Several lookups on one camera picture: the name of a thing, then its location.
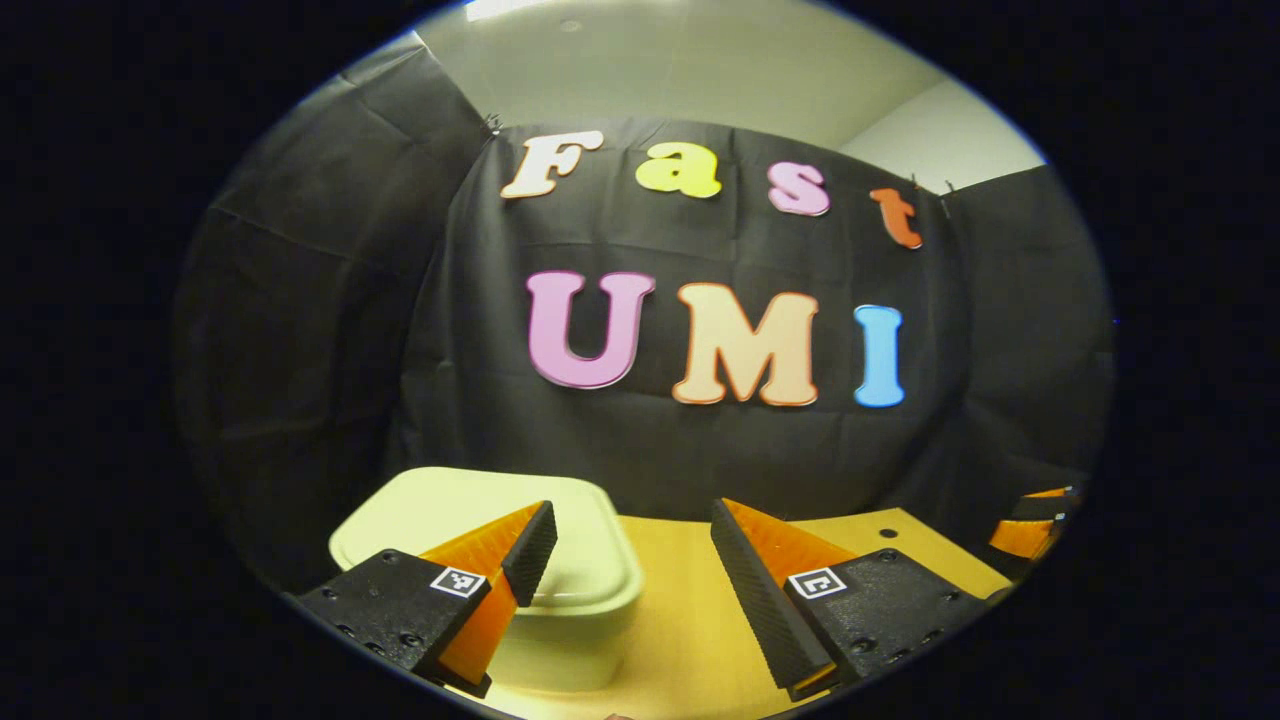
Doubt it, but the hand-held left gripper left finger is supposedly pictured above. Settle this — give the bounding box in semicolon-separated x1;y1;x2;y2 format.
295;500;559;699

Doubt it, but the ceiling light panel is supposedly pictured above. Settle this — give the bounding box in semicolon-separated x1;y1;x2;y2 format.
465;0;556;23

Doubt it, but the wooden desktop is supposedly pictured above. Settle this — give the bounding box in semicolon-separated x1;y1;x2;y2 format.
480;507;1013;720

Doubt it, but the black backdrop cloth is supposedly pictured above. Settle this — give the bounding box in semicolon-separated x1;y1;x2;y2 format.
170;45;1116;591

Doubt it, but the green desktop garbage bin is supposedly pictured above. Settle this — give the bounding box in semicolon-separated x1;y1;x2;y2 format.
328;467;646;693

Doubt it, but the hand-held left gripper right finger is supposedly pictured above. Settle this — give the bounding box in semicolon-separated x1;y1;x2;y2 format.
710;497;991;701

